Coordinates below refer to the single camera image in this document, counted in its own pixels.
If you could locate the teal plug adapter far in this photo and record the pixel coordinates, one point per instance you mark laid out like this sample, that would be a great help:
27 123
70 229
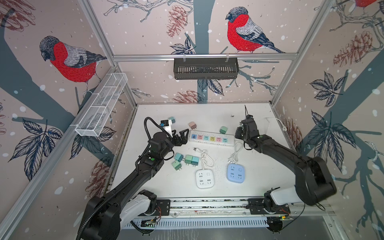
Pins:
172 119

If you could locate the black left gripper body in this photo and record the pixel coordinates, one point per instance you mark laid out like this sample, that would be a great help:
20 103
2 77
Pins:
171 139

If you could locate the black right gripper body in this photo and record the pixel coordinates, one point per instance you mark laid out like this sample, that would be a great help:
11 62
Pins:
240 134

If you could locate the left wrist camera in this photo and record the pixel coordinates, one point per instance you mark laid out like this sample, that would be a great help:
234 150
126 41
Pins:
167 126

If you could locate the green plug adapter middle cluster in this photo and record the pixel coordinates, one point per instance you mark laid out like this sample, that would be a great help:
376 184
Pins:
188 159

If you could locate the black wire basket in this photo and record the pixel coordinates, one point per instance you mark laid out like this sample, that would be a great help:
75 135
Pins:
206 68

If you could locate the blue square socket cube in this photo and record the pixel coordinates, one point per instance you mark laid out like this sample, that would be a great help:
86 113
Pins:
236 173

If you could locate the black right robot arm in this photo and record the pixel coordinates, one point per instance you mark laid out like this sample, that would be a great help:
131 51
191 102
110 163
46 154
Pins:
313 180

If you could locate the pink plug adapter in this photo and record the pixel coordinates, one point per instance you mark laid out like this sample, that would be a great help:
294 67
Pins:
192 125

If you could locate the teal plug adapter left cluster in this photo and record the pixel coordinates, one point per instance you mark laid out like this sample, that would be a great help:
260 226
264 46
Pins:
178 157

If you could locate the teal plug adapter cluster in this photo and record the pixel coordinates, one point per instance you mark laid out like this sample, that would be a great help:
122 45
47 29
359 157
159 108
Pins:
178 157
195 161

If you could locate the teal plug adapter right cluster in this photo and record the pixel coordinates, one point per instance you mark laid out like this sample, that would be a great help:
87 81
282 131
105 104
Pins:
195 161

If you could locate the white mesh wall shelf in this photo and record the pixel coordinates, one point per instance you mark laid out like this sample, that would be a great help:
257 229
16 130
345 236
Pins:
93 122

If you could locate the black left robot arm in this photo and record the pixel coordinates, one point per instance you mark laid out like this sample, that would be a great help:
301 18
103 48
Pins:
105 216

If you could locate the white square socket cube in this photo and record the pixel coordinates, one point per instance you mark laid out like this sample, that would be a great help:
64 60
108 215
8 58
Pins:
205 179

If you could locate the green plug adapter low cluster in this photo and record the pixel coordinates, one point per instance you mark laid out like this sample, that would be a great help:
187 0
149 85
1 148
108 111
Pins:
177 165

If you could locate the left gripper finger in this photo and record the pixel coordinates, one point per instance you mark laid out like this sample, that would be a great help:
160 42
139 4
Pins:
177 141
184 136

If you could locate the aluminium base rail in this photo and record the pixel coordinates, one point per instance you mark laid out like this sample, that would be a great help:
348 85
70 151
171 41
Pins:
217 208

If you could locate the white multicolour power strip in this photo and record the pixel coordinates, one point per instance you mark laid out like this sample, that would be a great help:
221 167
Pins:
211 138

